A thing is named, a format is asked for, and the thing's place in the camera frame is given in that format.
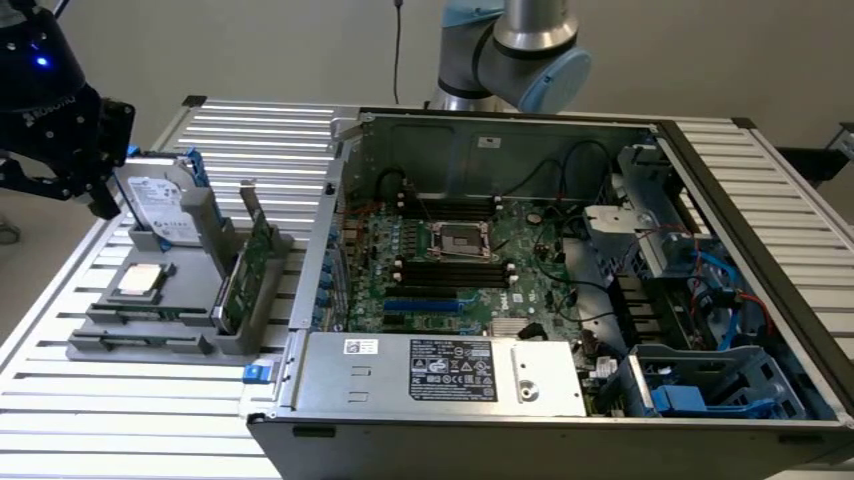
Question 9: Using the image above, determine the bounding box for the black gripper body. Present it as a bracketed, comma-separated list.
[0, 8, 139, 190]

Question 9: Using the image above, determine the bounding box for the silver power supply unit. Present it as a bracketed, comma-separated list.
[291, 331, 590, 419]

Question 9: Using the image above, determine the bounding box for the red wire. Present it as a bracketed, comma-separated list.
[732, 292, 778, 337]

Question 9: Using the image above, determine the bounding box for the CPU socket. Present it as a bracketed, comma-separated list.
[426, 219, 503, 264]

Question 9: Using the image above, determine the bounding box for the blue disk carrier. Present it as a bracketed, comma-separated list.
[178, 146, 206, 190]

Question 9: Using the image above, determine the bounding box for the black RAM slot bank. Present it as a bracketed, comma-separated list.
[398, 193, 503, 221]
[391, 255, 521, 290]

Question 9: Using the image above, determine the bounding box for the blue case latch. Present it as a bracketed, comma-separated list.
[242, 360, 276, 386]

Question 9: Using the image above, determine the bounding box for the black expansion slot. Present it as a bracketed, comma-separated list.
[382, 285, 463, 300]

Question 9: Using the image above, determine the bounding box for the black hanging cable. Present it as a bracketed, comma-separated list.
[391, 0, 407, 104]

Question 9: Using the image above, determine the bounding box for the blue expansion slot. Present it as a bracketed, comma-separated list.
[382, 297, 463, 313]

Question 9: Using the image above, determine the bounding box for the green motherboard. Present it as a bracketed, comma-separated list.
[337, 197, 589, 341]

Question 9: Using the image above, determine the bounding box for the blue wire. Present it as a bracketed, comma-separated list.
[690, 247, 766, 354]

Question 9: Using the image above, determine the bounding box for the open black PC case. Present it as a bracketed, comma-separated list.
[244, 105, 854, 480]

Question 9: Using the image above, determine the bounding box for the green graphics card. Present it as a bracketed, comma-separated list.
[208, 178, 279, 337]

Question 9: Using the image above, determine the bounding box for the black looped wire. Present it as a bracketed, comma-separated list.
[501, 139, 614, 202]

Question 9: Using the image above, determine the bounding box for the thick black wire bundle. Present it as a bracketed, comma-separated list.
[371, 168, 410, 204]

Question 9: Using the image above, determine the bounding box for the grey parts rack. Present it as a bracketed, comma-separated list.
[64, 187, 296, 362]

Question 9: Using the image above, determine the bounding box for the silver CPU chip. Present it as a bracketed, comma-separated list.
[108, 262, 178, 305]

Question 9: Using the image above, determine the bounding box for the silver hard disk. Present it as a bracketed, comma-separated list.
[111, 155, 202, 250]

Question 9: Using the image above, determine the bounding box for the silver chipset heat sink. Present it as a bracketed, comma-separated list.
[489, 318, 537, 340]

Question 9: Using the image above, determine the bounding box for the green RAM stick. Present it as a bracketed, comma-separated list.
[98, 306, 210, 322]

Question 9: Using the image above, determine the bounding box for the grey metal drive cage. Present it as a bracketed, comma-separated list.
[582, 143, 713, 280]

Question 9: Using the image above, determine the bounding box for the black bracket beside table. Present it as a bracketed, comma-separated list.
[773, 121, 854, 190]

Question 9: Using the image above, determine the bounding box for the grey blue disk bay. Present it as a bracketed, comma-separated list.
[619, 343, 813, 420]

